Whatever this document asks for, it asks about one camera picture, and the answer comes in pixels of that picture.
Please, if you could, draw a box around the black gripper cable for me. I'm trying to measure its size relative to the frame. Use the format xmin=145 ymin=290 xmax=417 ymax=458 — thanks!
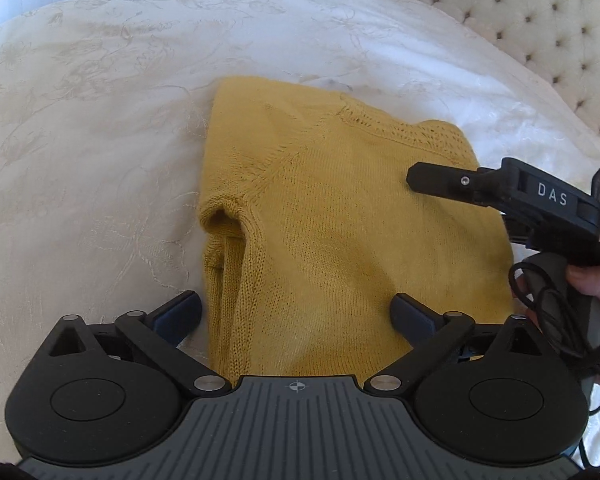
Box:
xmin=507 ymin=259 xmax=600 ymax=470

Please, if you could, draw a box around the cream tufted headboard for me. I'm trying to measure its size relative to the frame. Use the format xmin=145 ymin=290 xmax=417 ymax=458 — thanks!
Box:
xmin=364 ymin=0 xmax=600 ymax=149

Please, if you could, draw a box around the white floral bed duvet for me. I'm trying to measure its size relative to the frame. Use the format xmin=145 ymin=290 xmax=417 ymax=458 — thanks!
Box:
xmin=0 ymin=0 xmax=600 ymax=460

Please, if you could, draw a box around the mustard yellow knit sweater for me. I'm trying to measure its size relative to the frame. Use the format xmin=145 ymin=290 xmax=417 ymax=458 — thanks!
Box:
xmin=198 ymin=77 xmax=512 ymax=380

